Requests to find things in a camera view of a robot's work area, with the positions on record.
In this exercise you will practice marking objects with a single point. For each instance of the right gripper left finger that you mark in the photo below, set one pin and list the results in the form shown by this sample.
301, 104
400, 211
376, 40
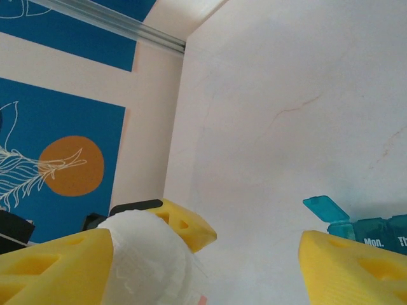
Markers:
47, 270

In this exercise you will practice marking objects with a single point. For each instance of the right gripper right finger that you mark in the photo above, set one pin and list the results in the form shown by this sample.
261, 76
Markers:
356, 276

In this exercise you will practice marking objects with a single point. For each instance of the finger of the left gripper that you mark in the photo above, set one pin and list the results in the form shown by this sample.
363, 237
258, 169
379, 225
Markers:
194, 228

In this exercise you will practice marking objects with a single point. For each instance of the teal weekly pill organizer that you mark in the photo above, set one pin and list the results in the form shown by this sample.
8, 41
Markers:
375, 232

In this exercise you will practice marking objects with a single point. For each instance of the white pill bottle orange label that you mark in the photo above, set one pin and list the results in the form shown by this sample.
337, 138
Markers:
200, 286

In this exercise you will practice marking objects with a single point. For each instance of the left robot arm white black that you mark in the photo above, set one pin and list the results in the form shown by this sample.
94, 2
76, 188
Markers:
14, 228

